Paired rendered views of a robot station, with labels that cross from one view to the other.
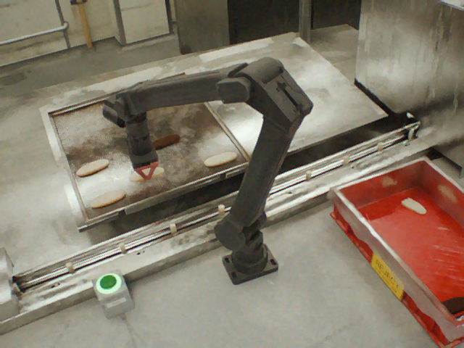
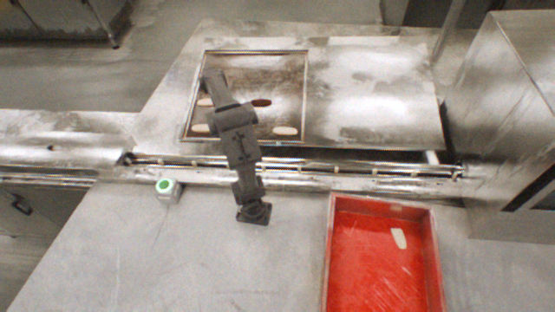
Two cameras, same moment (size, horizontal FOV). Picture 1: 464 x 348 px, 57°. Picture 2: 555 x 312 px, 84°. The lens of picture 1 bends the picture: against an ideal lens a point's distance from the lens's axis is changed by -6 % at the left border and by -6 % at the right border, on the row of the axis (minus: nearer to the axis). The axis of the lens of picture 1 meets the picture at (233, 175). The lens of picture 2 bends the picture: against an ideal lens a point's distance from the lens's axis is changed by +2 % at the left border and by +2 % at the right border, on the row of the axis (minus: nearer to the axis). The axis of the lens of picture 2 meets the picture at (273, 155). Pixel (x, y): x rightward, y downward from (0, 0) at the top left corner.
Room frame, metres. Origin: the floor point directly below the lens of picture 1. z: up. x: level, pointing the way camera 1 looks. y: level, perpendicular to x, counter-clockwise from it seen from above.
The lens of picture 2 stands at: (0.36, -0.40, 1.81)
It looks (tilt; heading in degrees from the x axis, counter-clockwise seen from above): 52 degrees down; 36
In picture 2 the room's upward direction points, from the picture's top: 6 degrees counter-clockwise
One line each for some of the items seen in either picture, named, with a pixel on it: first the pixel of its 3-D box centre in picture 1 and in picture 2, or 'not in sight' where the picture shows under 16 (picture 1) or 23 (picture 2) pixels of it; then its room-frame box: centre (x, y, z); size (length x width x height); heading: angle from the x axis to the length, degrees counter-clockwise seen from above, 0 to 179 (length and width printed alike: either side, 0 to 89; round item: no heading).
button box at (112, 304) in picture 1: (114, 297); (169, 192); (0.64, 0.30, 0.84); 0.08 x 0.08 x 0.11; 25
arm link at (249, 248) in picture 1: (239, 230); (246, 191); (0.74, -0.01, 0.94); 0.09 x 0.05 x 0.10; 50
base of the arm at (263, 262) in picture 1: (249, 254); (252, 207); (0.73, -0.02, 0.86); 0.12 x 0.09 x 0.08; 109
